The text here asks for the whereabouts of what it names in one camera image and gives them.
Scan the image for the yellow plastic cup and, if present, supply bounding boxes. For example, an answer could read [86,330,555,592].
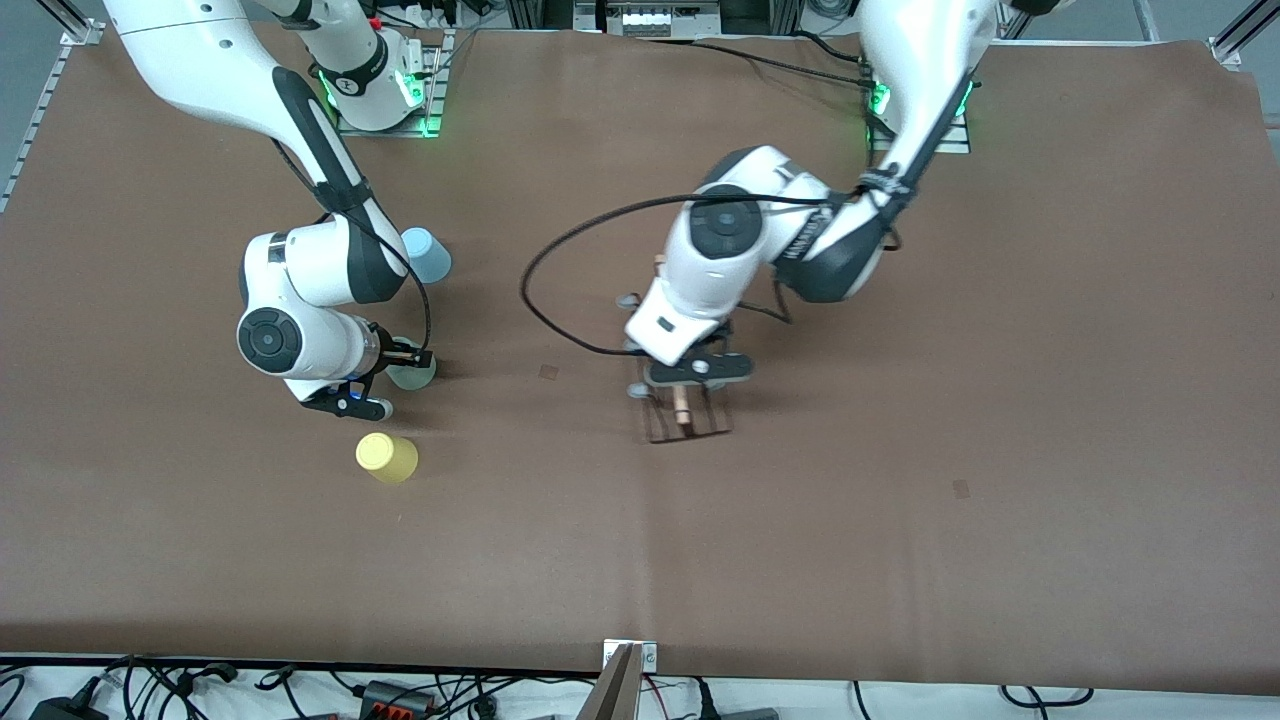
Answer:
[355,432,420,486]

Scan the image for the black wire cup holder rack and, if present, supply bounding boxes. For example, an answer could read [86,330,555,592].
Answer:
[615,253,736,444]

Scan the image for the grey control box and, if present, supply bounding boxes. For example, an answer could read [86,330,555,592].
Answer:
[575,0,726,39]

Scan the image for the black box orange connectors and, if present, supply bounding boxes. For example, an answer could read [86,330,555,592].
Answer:
[358,680,438,717]

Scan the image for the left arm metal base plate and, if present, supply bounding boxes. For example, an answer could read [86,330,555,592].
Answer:
[866,95,972,156]

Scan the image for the black power adapter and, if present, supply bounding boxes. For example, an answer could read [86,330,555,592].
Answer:
[28,695,109,720]

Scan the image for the brown table mat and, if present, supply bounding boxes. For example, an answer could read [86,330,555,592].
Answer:
[0,22,1280,696]

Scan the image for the small metal bracket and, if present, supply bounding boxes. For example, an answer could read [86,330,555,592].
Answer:
[603,640,659,673]

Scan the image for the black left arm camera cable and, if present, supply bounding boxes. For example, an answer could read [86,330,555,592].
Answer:
[520,190,901,357]

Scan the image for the aluminium frame rail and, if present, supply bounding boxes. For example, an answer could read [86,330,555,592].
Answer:
[1208,0,1280,66]
[0,0,106,213]

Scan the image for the light blue plastic cup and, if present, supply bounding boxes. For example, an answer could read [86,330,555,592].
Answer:
[400,227,453,285]

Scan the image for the grey camera stand pole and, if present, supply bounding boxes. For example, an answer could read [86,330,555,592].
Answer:
[575,643,644,720]

